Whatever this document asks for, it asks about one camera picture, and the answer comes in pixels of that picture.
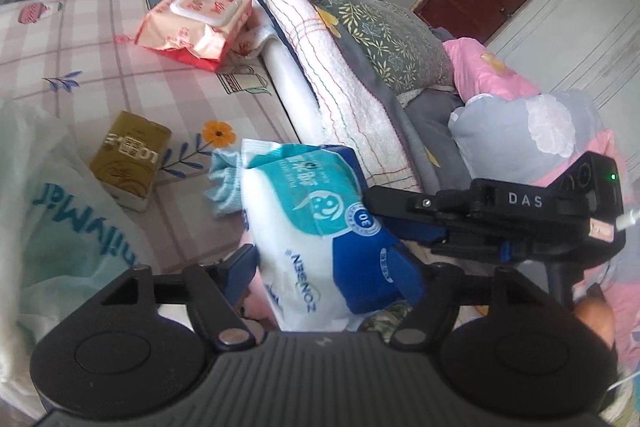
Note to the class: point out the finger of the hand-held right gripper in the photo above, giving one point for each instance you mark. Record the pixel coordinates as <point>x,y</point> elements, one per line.
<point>435,238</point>
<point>395,204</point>

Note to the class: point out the pink wet wipes pack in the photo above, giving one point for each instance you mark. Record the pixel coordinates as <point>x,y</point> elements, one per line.
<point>200,22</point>

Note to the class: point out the white stitched towel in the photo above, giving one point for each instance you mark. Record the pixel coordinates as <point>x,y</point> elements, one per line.
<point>320,52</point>

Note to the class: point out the grey pink pillow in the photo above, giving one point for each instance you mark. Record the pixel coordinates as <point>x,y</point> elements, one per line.
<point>500,132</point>

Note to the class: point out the gold tissue pack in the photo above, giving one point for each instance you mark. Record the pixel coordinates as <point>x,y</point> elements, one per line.
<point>130,147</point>

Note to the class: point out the grey blanket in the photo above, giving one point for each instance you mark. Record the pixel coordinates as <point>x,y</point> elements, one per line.
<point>430,132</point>

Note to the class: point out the pink blanket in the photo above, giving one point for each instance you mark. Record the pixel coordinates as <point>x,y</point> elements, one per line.
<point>490,72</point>

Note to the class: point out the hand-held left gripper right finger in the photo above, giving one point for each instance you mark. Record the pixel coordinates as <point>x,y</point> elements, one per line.
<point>435,292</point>

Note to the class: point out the person's right hand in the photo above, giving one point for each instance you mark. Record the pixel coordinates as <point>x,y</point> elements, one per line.
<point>595,317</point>

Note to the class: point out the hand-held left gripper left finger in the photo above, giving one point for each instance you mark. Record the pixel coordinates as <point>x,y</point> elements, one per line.
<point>240,267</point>

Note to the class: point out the light blue cloth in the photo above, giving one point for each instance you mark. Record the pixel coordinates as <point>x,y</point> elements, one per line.
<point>225,187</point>

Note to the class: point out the white panel door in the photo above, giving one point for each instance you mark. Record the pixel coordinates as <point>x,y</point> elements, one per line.
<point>590,17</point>

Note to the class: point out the white plastic bag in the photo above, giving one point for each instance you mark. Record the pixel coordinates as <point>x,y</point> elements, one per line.
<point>50,217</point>

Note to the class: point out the blue wet wipes pack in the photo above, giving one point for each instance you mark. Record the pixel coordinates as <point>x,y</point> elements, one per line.
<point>310,227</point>

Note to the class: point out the grey floral pillow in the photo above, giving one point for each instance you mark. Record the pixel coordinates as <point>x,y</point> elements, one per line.
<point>390,32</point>

